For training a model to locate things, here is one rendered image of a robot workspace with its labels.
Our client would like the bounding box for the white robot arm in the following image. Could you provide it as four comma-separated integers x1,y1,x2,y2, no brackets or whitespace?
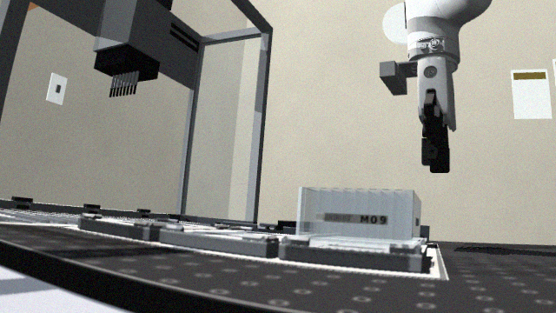
380,0,493,96

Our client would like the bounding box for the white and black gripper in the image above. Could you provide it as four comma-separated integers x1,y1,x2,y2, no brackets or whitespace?
412,56,458,173

